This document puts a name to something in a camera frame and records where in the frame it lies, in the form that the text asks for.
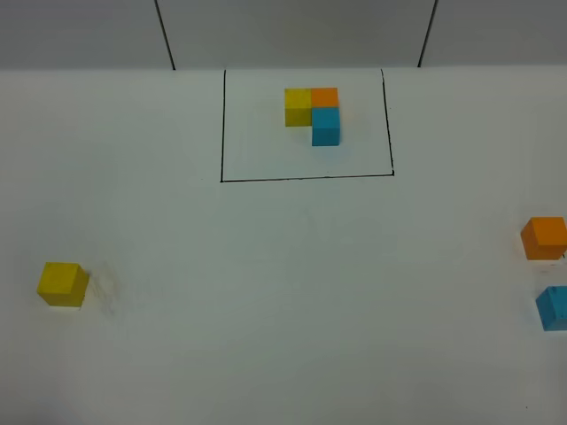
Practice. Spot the blue template block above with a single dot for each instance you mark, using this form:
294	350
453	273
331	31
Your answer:
326	127

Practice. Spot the yellow template block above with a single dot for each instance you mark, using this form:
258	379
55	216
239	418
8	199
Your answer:
298	107

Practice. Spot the orange template block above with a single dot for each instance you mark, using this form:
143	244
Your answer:
324	98

